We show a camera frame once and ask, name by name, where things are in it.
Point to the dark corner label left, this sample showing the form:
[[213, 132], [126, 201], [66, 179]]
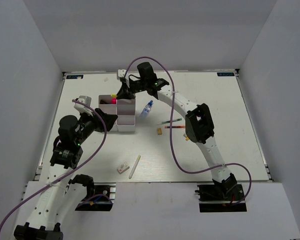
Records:
[[74, 77]]

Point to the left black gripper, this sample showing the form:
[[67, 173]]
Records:
[[108, 119]]

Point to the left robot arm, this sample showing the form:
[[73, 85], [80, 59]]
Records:
[[64, 190]]

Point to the white divided organizer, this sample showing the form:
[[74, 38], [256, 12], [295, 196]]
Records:
[[126, 115], [109, 109]]

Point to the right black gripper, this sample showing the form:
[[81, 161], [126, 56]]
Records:
[[125, 91]]

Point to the dark corner label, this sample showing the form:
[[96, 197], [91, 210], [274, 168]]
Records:
[[222, 74], [74, 77]]

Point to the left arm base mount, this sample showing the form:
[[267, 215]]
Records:
[[102, 201]]

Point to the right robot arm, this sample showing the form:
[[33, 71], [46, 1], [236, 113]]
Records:
[[199, 126]]

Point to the green gel pen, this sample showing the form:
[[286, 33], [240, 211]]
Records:
[[169, 121]]

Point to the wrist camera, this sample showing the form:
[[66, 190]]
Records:
[[82, 104], [122, 75]]

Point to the left white divided organizer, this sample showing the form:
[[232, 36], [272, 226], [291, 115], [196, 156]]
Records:
[[109, 109]]

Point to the pale yellow pen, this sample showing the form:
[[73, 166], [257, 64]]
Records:
[[134, 167]]

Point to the dark corner label right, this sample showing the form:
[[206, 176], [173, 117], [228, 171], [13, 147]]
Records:
[[222, 74]]

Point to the blue cap spray bottle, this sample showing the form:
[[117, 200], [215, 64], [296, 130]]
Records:
[[146, 109]]

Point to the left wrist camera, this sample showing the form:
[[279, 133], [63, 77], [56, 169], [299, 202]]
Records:
[[82, 104]]

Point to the pink cap black highlighter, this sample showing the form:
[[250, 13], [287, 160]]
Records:
[[112, 101]]

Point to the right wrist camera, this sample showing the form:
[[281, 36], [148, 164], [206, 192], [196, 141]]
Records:
[[122, 75]]

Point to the red pen orange cap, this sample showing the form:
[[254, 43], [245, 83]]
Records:
[[181, 127]]

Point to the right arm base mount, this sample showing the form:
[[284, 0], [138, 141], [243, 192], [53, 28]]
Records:
[[212, 201]]

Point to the white correction tape dispenser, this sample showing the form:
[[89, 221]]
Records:
[[123, 167]]

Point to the right white divided organizer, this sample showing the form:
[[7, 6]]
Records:
[[126, 115]]

